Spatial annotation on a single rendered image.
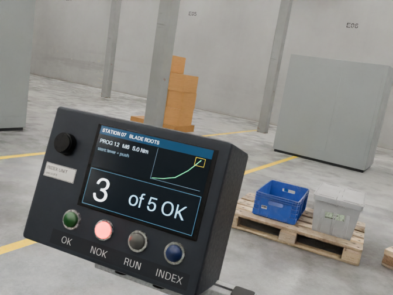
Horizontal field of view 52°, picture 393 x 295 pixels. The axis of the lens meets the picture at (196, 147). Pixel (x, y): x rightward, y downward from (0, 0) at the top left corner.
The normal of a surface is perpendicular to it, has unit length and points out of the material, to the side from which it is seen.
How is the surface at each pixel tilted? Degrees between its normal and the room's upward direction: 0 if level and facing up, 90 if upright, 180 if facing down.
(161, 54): 90
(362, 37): 90
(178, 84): 90
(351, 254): 90
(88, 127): 75
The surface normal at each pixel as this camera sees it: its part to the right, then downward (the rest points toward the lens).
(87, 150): -0.31, -0.14
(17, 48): 0.84, 0.22
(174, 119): -0.50, 0.08
